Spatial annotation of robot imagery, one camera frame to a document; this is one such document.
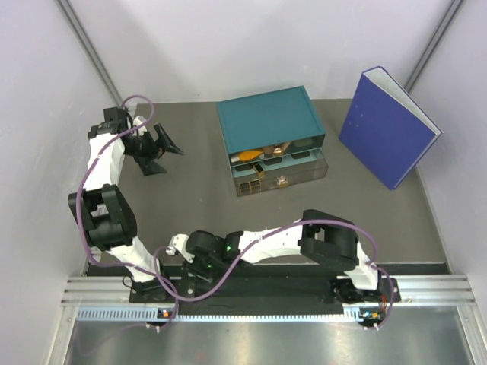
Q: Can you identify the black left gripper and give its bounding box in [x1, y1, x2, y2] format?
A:
[123, 122, 183, 176]

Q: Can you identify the black gold eyeshadow palette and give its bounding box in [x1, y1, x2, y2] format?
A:
[239, 163, 265, 195]

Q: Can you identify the orange cosmetic tube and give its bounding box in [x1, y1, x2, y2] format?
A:
[230, 148, 264, 163]

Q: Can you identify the teal drawer organizer box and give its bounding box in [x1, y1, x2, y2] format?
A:
[217, 86, 326, 168]

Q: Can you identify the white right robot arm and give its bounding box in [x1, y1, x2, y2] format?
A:
[165, 209, 384, 301]

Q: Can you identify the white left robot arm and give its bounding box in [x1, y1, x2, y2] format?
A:
[68, 107, 183, 302]

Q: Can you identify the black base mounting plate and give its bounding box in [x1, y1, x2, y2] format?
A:
[129, 264, 404, 315]

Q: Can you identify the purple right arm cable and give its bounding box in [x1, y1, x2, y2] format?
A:
[154, 222, 395, 331]

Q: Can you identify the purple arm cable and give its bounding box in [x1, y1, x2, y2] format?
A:
[154, 222, 395, 331]
[77, 94, 180, 331]

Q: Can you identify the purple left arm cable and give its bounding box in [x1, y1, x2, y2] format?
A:
[77, 94, 180, 331]

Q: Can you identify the grey slotted cable duct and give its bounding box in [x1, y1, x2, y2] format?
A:
[76, 306, 363, 322]

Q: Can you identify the blue ring binder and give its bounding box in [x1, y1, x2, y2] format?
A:
[339, 66, 443, 190]

